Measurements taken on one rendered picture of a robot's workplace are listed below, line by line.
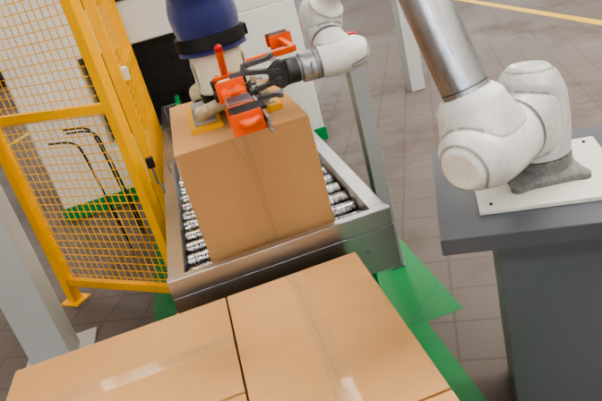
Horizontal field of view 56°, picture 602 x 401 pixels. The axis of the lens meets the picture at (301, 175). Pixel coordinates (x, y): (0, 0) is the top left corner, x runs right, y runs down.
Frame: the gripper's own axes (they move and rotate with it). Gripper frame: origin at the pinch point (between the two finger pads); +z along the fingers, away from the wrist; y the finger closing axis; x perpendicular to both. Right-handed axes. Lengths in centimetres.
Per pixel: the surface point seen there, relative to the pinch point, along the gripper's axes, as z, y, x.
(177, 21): 8.5, -19.5, 19.4
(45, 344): 100, 94, 56
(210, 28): -0.2, -15.4, 15.3
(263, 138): -4.7, 15.6, -4.8
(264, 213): 1.1, 38.4, -4.9
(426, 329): -44, 107, 1
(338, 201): -27, 54, 19
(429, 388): -17, 53, -76
